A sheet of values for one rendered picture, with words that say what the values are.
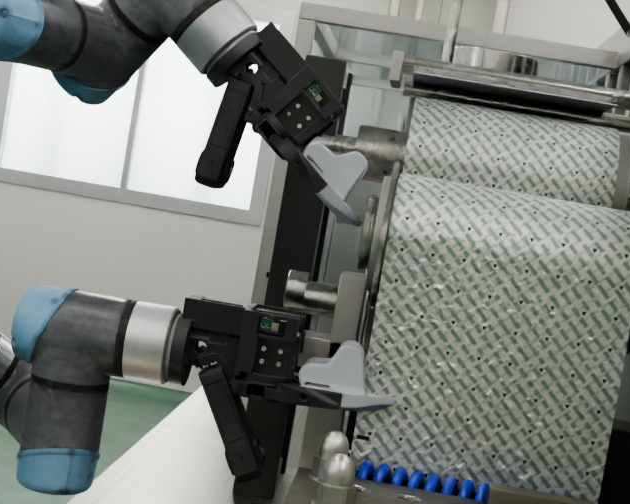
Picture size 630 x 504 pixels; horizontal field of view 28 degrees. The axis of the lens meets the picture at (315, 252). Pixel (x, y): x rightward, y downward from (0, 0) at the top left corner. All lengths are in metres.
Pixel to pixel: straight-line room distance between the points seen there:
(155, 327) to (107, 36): 0.30
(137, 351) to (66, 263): 5.84
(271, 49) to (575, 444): 0.48
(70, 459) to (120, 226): 5.73
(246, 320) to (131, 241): 5.76
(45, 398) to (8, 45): 0.33
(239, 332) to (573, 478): 0.34
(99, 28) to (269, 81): 0.18
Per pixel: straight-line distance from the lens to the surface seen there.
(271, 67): 1.26
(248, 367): 1.16
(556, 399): 1.20
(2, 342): 1.32
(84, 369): 1.20
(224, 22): 1.25
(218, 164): 1.25
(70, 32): 1.24
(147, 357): 1.18
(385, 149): 1.46
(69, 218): 6.99
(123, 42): 1.29
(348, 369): 1.17
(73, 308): 1.20
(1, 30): 1.19
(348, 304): 1.25
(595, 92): 1.50
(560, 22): 6.85
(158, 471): 1.61
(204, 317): 1.18
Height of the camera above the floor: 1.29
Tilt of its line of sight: 3 degrees down
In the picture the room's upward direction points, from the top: 10 degrees clockwise
